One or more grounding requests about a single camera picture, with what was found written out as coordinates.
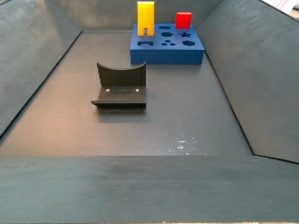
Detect red rectangular block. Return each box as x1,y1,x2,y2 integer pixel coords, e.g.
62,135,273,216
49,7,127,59
175,12,193,29

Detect yellow slotted block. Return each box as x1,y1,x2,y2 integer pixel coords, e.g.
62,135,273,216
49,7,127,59
137,1,155,36

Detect blue shape sorter board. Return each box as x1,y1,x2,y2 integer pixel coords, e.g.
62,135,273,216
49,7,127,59
130,24,205,65

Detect black curved stand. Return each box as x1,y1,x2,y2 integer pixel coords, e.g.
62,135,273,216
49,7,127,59
91,64,147,107

